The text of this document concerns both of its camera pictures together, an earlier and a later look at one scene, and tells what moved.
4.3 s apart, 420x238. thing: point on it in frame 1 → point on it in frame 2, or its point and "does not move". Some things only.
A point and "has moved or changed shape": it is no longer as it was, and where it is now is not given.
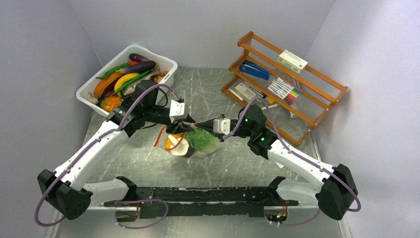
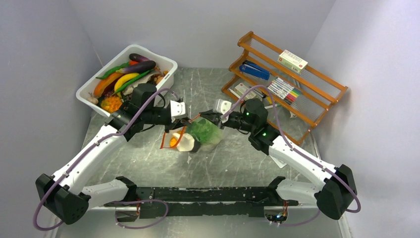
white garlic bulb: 93,100 does not move
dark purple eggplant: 137,68 does not move
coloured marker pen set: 284,90 does not move
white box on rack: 292,61 does not move
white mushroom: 179,147 has moved or changed shape
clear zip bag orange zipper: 195,143 has moved or changed shape
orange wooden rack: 294,97 does not move
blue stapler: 246,66 does not move
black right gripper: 208,126 → 214,117
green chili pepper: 113,70 does not move
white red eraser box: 244,92 does not move
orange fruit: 168,142 has moved or changed shape
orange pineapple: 108,104 does not move
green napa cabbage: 202,139 has moved or changed shape
